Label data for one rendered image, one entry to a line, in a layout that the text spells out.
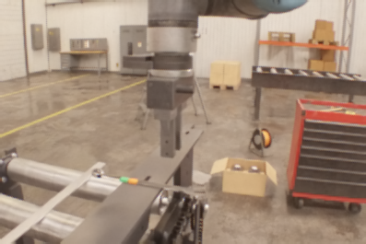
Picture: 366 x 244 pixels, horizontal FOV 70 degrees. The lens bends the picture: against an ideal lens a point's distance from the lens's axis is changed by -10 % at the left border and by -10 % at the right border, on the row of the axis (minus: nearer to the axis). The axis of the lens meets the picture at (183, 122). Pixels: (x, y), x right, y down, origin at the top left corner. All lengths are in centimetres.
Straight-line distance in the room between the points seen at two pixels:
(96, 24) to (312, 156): 1079
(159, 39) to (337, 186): 238
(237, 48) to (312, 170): 817
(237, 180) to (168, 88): 243
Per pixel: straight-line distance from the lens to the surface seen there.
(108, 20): 1199
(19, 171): 146
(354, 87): 569
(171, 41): 48
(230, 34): 1040
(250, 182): 286
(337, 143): 254
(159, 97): 48
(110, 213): 55
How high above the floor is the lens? 147
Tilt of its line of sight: 17 degrees down
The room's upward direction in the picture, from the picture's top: 1 degrees clockwise
